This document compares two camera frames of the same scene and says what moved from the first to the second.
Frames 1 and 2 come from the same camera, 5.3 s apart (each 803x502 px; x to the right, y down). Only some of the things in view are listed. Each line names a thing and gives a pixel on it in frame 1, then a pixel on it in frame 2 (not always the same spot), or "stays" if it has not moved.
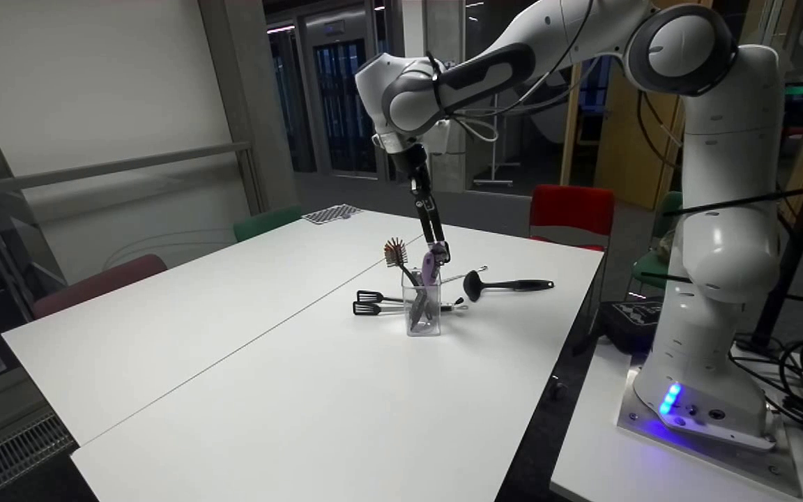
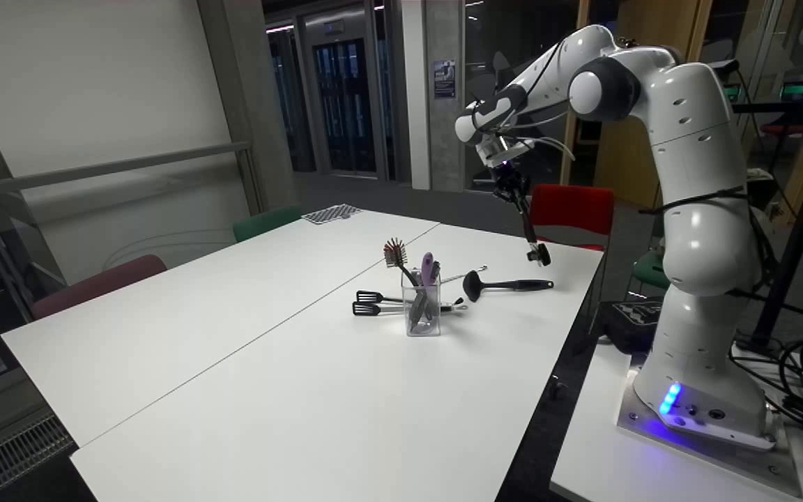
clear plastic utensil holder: (425, 309) stays
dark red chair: (100, 283) stays
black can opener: (442, 254) to (541, 254)
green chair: (260, 223) stays
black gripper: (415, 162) to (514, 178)
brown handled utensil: (393, 254) stays
